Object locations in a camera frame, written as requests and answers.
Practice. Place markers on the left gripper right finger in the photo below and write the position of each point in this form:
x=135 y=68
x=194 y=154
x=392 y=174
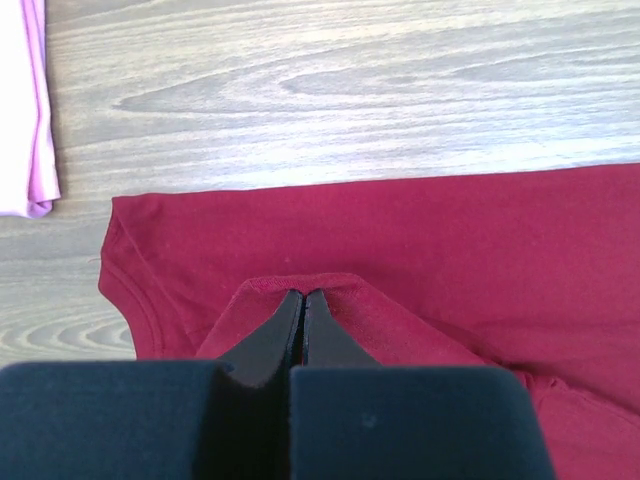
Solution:
x=352 y=418

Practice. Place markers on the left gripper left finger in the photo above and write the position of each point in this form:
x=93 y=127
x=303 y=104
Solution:
x=196 y=419

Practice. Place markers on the red t shirt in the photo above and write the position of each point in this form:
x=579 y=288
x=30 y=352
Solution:
x=534 y=272

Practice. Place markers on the folded pink t shirt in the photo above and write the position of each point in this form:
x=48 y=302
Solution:
x=29 y=182

